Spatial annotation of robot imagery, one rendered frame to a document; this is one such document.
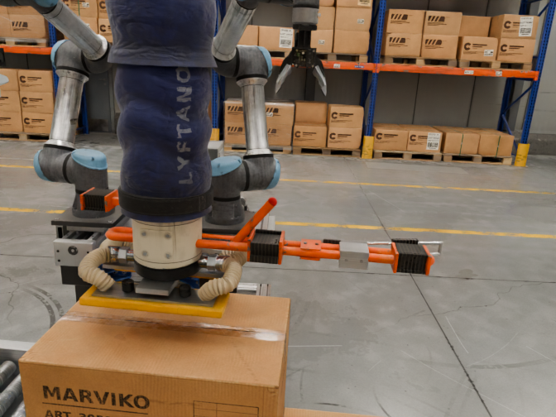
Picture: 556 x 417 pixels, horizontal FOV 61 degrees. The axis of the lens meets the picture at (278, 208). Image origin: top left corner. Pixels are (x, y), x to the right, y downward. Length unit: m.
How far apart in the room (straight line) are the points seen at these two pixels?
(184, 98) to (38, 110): 8.38
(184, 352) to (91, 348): 0.22
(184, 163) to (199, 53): 0.24
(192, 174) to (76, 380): 0.54
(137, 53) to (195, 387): 0.73
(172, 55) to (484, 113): 9.59
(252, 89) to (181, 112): 0.76
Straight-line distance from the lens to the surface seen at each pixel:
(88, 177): 1.80
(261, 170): 1.72
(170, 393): 1.16
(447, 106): 10.11
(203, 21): 1.05
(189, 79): 1.04
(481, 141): 9.07
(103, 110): 10.24
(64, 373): 1.23
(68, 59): 1.96
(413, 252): 1.15
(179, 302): 1.13
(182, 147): 1.05
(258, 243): 1.11
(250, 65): 1.78
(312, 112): 8.79
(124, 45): 1.06
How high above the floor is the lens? 1.63
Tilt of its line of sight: 18 degrees down
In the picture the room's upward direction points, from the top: 3 degrees clockwise
